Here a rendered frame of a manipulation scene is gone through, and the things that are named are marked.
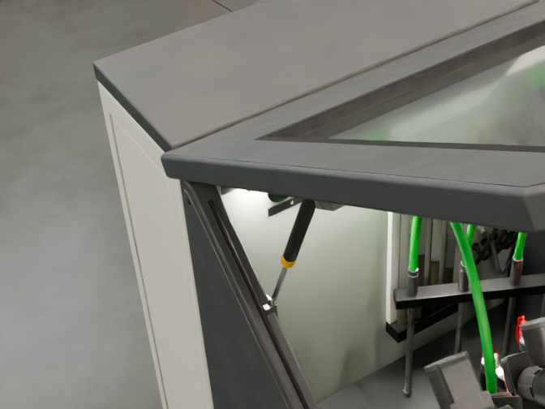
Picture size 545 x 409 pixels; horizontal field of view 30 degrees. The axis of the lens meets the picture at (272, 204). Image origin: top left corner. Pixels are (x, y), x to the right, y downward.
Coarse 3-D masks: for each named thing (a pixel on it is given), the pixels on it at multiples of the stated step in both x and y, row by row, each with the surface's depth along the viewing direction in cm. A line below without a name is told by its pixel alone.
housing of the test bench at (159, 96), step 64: (320, 0) 174; (384, 0) 172; (448, 0) 171; (512, 0) 170; (128, 64) 161; (192, 64) 160; (256, 64) 159; (320, 64) 158; (128, 128) 160; (192, 128) 147; (128, 192) 175; (192, 320) 170; (192, 384) 188
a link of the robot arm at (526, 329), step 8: (536, 320) 142; (544, 320) 140; (520, 328) 141; (528, 328) 139; (536, 328) 139; (544, 328) 138; (528, 336) 140; (536, 336) 139; (544, 336) 138; (528, 344) 140; (536, 344) 139; (544, 344) 138; (528, 352) 141; (536, 352) 139; (544, 352) 138; (536, 360) 139; (544, 360) 138
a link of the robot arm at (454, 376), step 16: (464, 352) 125; (432, 368) 123; (448, 368) 121; (464, 368) 121; (432, 384) 124; (448, 384) 120; (464, 384) 121; (480, 384) 124; (448, 400) 122; (464, 400) 120; (480, 400) 120
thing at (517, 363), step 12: (504, 360) 149; (516, 360) 148; (528, 360) 149; (516, 372) 148; (528, 372) 146; (516, 384) 148; (528, 384) 144; (528, 396) 145; (528, 408) 148; (540, 408) 148
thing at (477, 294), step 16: (416, 224) 162; (416, 240) 165; (464, 240) 137; (416, 256) 168; (464, 256) 136; (416, 272) 171; (480, 288) 135; (480, 304) 134; (480, 320) 134; (480, 336) 134; (496, 384) 135
